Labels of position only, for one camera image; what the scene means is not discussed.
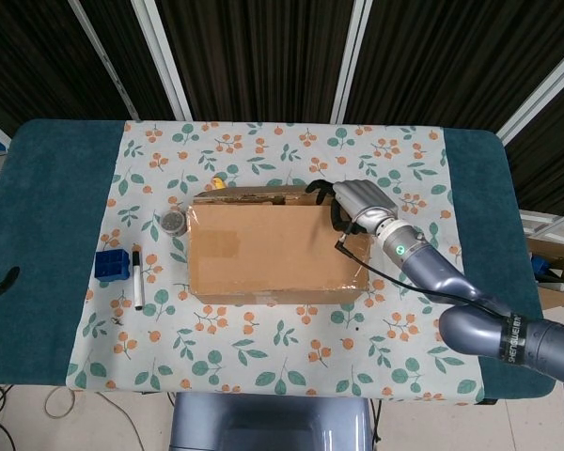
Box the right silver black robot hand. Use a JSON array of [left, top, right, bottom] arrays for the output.
[[305, 179, 400, 236]]

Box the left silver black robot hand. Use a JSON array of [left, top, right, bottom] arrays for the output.
[[0, 266, 23, 302]]

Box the brown cardboard box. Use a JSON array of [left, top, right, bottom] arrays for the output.
[[186, 183, 375, 305]]

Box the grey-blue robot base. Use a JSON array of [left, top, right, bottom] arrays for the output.
[[168, 392, 376, 451]]

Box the blue plastic grid block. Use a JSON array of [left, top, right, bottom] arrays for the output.
[[94, 248, 132, 284]]

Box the teal table cover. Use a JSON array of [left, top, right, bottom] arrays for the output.
[[0, 117, 558, 400]]

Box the white marker black cap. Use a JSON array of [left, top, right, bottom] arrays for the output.
[[130, 243, 146, 312]]

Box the small round clear jar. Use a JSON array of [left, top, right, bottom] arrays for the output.
[[158, 210, 192, 238]]

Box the floral print tablecloth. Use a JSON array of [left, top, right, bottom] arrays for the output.
[[64, 119, 486, 406]]

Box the right black hand cable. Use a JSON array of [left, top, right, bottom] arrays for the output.
[[333, 237, 564, 451]]

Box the white partition frame post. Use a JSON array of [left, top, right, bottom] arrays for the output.
[[495, 44, 564, 145], [519, 209, 564, 236], [331, 0, 375, 124], [131, 0, 193, 121]]

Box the tan floor cord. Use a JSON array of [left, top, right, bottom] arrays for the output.
[[44, 387, 137, 451]]

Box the thin white partition post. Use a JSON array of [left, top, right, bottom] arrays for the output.
[[68, 0, 140, 122]]

